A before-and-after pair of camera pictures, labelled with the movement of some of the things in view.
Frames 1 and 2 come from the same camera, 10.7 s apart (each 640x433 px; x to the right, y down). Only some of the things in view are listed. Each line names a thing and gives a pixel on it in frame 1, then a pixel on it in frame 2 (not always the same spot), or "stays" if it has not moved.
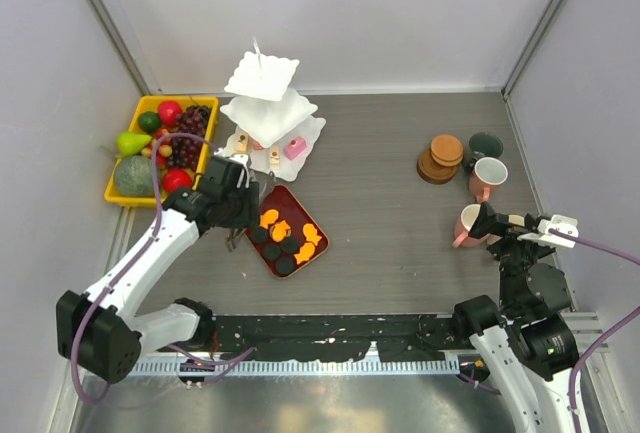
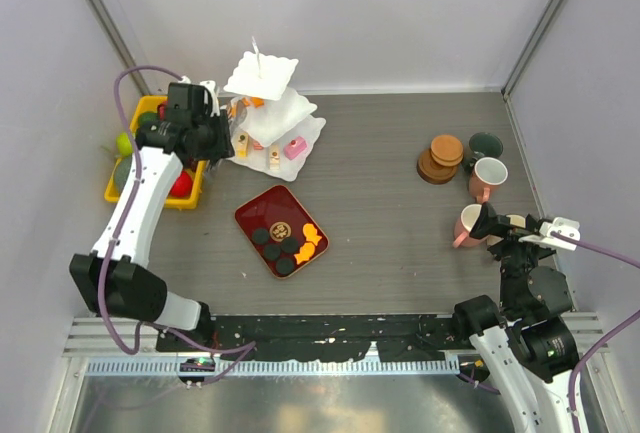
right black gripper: [489, 220] stays
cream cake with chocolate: [274, 157] stays
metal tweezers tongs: [235, 233] to [240, 113]
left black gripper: [249, 217] to [223, 147]
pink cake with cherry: [295, 147] stays
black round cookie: [260, 235] stays
